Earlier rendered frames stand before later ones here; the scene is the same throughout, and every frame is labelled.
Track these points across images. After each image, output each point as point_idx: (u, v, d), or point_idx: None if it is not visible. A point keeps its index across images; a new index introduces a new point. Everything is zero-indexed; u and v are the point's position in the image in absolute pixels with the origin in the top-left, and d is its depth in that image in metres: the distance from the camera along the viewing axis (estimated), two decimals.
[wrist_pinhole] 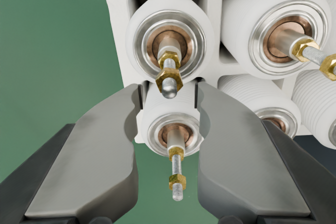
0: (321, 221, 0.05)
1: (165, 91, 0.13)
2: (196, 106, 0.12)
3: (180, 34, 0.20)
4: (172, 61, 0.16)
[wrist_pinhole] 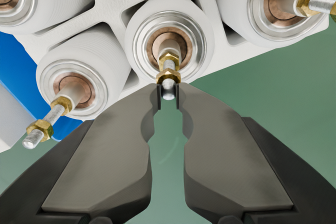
0: (303, 212, 0.05)
1: (165, 91, 0.13)
2: (178, 107, 0.12)
3: (152, 44, 0.20)
4: (173, 63, 0.16)
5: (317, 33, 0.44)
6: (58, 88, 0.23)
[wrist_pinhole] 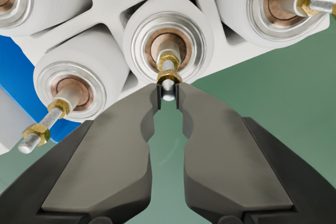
0: (303, 212, 0.05)
1: (166, 91, 0.12)
2: (178, 107, 0.12)
3: (151, 45, 0.20)
4: (173, 65, 0.16)
5: (317, 32, 0.44)
6: (56, 90, 0.23)
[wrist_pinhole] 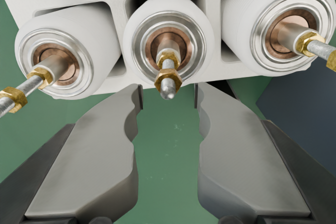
0: (321, 221, 0.05)
1: None
2: (196, 106, 0.12)
3: None
4: None
5: None
6: None
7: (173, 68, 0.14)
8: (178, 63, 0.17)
